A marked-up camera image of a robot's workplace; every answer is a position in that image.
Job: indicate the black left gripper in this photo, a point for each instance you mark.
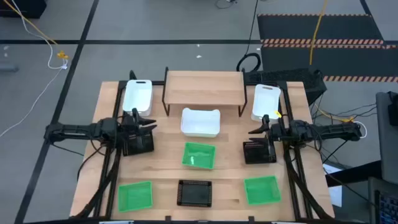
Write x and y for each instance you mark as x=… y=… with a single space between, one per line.
x=129 y=124

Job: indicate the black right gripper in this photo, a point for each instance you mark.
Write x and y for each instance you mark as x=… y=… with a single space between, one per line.
x=275 y=132

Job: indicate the black plastic basket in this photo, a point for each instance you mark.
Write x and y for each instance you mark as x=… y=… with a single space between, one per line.
x=258 y=154
x=146 y=143
x=194 y=193

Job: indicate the white plastic basket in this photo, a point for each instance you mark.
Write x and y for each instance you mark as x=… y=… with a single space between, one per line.
x=265 y=101
x=200 y=123
x=138 y=96

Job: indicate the green plastic basket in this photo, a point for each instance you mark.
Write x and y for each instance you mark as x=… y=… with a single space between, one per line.
x=199 y=155
x=135 y=196
x=262 y=190

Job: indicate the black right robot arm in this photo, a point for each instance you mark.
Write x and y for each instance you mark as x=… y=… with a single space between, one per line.
x=329 y=132

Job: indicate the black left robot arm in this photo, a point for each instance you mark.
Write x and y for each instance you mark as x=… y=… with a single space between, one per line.
x=77 y=130

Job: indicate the wooden shelf with black legs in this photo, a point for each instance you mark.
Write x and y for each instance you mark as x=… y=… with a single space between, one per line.
x=203 y=84

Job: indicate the black perforated case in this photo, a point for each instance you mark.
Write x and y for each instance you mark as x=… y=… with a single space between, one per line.
x=286 y=76

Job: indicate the yellow plug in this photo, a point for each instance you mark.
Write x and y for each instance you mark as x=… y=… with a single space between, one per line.
x=346 y=119

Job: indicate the white paper sheet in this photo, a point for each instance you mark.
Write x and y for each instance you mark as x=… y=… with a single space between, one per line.
x=335 y=189

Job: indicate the dark board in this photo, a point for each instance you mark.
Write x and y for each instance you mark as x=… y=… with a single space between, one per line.
x=351 y=174

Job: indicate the black hazard-striped floor mat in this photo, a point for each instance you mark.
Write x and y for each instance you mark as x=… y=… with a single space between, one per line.
x=342 y=28
x=342 y=59

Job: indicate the grey flat object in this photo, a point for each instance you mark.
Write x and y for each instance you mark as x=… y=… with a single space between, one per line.
x=8 y=67

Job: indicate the black box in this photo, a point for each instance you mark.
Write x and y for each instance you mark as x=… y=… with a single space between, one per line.
x=21 y=7

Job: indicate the black metal table frame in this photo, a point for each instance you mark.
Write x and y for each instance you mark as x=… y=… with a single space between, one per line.
x=158 y=82

